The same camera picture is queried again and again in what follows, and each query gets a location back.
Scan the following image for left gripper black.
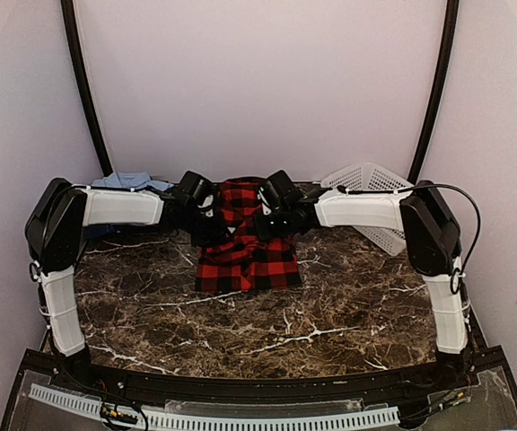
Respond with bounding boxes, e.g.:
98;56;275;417
175;206;233;248

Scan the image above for red black plaid shirt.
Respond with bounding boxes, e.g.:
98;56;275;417
195;177;302;294

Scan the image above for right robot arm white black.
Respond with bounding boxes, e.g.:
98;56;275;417
253;171;473;390

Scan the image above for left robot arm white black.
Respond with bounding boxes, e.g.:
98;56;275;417
24;172;228;357

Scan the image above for folded dark navy shirt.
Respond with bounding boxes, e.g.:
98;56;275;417
83;224;158;240

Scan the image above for folded light blue shirt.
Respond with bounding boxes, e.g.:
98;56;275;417
92;172;174;192

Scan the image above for white plastic mesh basket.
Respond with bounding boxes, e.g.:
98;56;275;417
315;163;411;256

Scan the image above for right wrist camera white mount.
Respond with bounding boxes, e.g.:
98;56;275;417
257;186;276;216

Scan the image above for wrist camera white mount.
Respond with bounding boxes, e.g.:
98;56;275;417
196;194;219;219
257;186;276;216

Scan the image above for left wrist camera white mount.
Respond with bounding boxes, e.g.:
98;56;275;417
196;194;219;219

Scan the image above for left black frame post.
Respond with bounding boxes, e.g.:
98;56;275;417
60;0;114;176

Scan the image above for black frame post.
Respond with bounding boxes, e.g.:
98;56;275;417
407;0;460;184
60;0;114;176

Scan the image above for white slotted cable duct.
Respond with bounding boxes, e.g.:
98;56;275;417
29;383;400;430

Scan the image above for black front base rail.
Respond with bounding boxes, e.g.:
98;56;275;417
18;346;517;419

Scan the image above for right black frame post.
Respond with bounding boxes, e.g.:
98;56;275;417
407;0;460;184

